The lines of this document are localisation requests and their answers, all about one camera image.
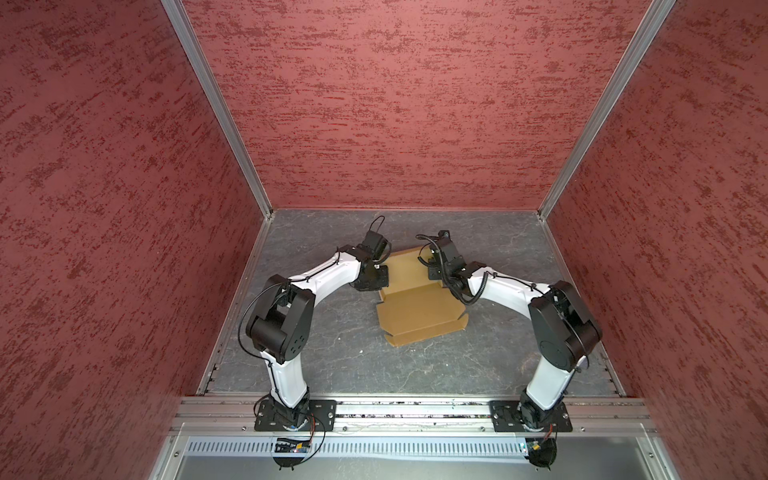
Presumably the white slotted cable duct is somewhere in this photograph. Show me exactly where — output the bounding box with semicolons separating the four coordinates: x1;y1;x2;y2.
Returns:
184;436;527;463

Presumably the aluminium front rail frame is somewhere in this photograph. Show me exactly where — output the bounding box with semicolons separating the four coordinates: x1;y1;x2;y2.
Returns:
150;394;678;479

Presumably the right aluminium corner post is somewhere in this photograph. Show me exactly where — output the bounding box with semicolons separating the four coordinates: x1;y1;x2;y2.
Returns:
538;0;676;223

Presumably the right controller board with wires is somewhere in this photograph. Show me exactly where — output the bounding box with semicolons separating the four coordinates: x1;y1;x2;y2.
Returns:
525;424;558;470

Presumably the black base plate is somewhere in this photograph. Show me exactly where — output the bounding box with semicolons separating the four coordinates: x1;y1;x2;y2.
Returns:
253;398;338;432
488;400;573;434

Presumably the aluminium corner post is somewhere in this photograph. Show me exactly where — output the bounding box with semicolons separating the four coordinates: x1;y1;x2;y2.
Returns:
161;0;274;221
538;0;676;223

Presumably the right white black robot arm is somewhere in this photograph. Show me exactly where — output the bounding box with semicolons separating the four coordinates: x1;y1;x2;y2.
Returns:
416;230;603;432

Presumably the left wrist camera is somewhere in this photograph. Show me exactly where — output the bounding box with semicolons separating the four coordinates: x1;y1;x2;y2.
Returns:
361;230;389;262

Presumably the brown cardboard box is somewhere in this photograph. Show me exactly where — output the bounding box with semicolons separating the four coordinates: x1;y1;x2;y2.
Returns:
376;248;469;347

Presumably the controller board with wires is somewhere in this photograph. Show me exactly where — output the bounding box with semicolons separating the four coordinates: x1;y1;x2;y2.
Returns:
525;424;558;470
272;416;328;470

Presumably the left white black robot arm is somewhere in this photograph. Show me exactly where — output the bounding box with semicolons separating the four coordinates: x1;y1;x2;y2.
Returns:
238;240;392;431

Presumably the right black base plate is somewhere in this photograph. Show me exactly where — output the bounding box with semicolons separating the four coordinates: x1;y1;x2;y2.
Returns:
488;400;573;434

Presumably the left controller board with wires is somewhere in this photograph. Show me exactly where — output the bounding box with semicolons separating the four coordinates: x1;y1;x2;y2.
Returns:
272;416;328;470

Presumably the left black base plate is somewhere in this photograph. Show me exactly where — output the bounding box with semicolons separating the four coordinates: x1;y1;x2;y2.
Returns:
253;398;338;432

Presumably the left aluminium corner post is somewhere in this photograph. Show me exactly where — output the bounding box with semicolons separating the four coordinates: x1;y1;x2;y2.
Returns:
161;0;274;221

